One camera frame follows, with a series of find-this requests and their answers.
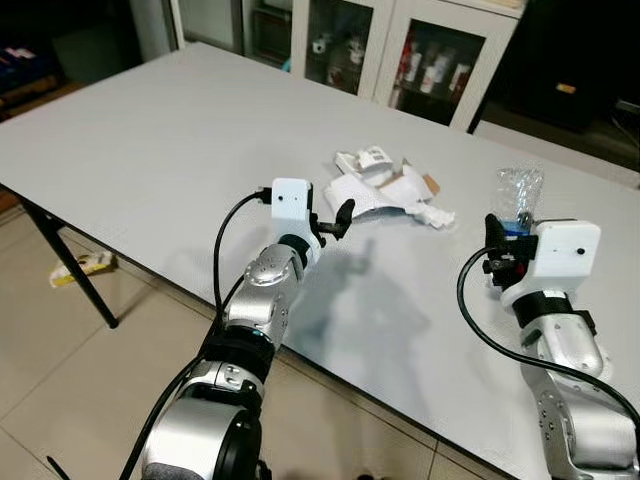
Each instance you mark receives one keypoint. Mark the clear plastic water bottle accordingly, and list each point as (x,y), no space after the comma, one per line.
(520,190)

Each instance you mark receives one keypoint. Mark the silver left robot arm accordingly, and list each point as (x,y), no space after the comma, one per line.
(265,290)

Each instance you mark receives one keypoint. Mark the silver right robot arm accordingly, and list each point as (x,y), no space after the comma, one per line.
(575,345)

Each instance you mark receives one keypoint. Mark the crumpled white paper trash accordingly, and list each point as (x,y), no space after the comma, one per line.
(380,190)

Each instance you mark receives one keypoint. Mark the white glass door cabinet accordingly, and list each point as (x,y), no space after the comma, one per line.
(385,50)

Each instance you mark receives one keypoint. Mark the black cabinet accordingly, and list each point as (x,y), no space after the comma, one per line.
(580,50)

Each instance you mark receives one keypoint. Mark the yellow wrapper litter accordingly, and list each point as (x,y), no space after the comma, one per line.
(85,265)

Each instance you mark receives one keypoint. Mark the black metal table leg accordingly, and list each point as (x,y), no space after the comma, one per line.
(75,270)

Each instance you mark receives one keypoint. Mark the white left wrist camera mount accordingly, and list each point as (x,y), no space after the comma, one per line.
(292,205)

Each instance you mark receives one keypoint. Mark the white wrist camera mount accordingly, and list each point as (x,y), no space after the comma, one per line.
(565,255)
(292,205)

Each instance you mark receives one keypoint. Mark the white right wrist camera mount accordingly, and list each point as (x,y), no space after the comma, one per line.
(565,255)

